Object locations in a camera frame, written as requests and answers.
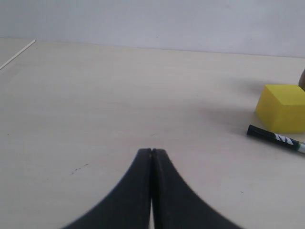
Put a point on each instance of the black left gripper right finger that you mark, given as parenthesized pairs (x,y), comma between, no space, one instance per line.
(175,205)

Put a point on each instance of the brown wooden cup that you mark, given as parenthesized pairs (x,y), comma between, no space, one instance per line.
(301,82)

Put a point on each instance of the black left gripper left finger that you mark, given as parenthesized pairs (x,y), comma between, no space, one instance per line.
(128,205)

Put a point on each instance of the yellow foam cube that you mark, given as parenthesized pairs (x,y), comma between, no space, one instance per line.
(281,108)

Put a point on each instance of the black white marker pen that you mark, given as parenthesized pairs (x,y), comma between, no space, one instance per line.
(276,138)

